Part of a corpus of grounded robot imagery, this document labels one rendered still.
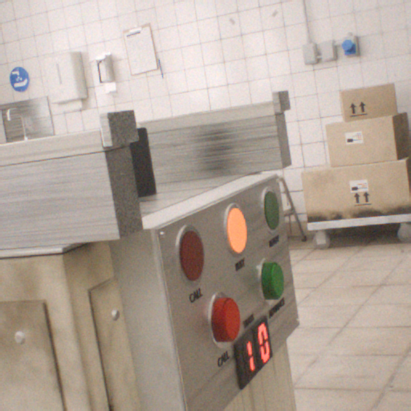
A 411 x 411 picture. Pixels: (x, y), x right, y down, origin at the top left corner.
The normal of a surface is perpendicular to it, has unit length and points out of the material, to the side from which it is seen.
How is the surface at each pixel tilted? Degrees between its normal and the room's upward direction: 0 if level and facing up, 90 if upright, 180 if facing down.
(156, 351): 90
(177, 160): 90
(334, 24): 90
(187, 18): 90
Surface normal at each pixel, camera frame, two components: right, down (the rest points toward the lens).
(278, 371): 0.91, -0.09
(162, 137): -0.40, 0.18
